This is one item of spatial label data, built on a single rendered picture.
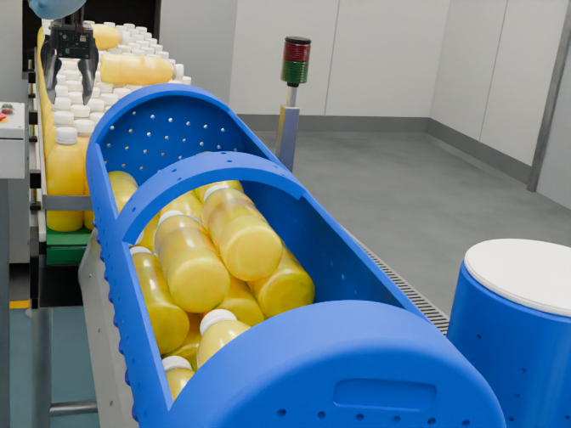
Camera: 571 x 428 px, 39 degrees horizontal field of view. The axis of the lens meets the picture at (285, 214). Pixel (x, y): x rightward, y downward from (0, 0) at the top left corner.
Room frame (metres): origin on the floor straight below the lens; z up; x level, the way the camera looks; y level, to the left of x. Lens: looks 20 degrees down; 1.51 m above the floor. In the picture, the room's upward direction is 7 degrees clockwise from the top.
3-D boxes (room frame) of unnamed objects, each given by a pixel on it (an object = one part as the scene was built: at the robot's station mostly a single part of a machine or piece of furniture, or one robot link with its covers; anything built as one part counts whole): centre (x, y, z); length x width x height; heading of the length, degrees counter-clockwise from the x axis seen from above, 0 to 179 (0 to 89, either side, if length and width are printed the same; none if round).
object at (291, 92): (1.87, 0.02, 1.18); 0.06 x 0.06 x 0.16
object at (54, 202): (1.47, 0.26, 0.96); 0.40 x 0.01 x 0.03; 109
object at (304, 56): (1.87, 0.02, 1.23); 0.06 x 0.06 x 0.04
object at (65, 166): (1.45, 0.43, 0.99); 0.07 x 0.07 x 0.19
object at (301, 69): (1.87, 0.02, 1.18); 0.06 x 0.06 x 0.05
